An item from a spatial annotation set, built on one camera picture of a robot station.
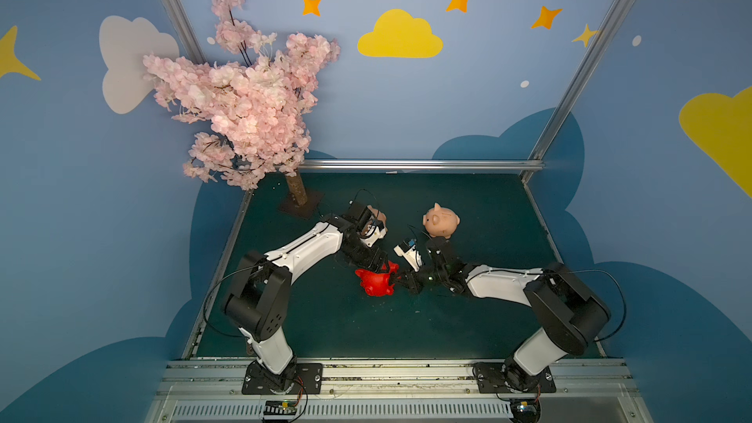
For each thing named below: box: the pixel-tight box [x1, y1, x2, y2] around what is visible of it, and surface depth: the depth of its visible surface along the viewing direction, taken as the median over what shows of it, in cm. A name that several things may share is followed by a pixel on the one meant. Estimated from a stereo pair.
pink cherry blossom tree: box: [141, 0, 342, 208], surface depth 71 cm
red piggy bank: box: [354, 260, 401, 297], surface depth 86 cm
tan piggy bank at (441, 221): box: [422, 202, 461, 239], surface depth 100 cm
